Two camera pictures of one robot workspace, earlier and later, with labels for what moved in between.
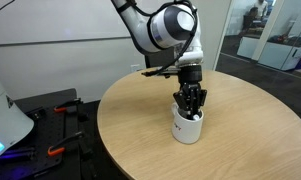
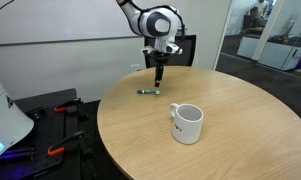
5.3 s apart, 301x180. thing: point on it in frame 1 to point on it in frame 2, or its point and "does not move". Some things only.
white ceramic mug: [185, 131] does not move
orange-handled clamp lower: [59, 148] does not move
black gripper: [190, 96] to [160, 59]
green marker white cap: [196, 117] to [153, 92]
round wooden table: [250, 132] does not move
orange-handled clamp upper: [63, 107] does not move
